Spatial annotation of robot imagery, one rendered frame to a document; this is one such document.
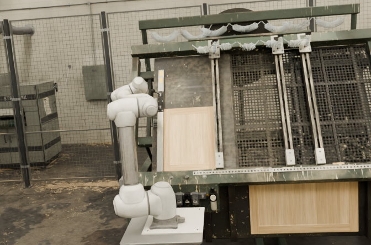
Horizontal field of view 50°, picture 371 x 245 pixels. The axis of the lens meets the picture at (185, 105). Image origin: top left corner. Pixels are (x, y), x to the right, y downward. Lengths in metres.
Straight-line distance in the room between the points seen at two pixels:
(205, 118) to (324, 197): 1.20
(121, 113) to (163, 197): 0.59
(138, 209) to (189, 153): 0.94
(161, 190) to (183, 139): 0.91
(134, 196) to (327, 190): 1.74
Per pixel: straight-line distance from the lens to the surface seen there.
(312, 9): 4.25
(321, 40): 3.78
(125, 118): 2.53
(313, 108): 3.50
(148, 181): 3.31
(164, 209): 2.62
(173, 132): 3.44
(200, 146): 3.37
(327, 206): 3.68
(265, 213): 3.62
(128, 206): 2.59
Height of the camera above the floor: 1.90
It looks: 8 degrees down
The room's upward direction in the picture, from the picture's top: 4 degrees counter-clockwise
